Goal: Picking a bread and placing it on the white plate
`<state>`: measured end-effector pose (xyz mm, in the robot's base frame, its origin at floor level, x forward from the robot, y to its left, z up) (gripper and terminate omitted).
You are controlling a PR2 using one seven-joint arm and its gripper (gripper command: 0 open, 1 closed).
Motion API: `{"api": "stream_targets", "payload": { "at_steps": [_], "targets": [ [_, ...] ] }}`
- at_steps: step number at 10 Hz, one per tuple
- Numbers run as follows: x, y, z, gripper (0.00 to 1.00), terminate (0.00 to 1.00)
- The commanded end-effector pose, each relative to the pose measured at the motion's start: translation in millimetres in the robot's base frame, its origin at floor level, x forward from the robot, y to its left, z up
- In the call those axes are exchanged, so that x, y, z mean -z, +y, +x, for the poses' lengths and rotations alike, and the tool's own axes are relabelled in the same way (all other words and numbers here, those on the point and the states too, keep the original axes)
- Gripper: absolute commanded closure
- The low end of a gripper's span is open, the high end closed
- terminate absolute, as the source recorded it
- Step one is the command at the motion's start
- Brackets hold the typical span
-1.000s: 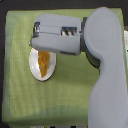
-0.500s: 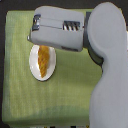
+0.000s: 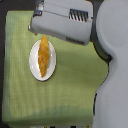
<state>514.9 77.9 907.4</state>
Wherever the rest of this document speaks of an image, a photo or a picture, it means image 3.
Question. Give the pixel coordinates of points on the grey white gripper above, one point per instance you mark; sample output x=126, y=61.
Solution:
x=69, y=20

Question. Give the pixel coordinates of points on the golden long bread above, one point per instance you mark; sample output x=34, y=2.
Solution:
x=43, y=56

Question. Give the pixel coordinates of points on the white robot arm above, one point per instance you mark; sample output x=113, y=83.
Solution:
x=105, y=24

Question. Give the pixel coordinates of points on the white round plate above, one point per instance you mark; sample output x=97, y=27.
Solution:
x=33, y=62

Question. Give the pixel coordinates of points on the green table cloth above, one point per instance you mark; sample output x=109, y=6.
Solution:
x=66, y=98

